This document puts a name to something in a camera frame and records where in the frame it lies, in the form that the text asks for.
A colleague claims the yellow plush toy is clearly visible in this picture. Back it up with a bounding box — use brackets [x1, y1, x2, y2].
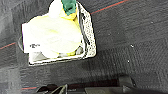
[25, 0, 84, 60]

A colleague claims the white box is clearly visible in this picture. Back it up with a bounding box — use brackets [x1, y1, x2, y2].
[21, 22, 43, 56]

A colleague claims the green plush piece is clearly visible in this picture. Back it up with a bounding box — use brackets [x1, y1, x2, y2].
[61, 0, 79, 17]

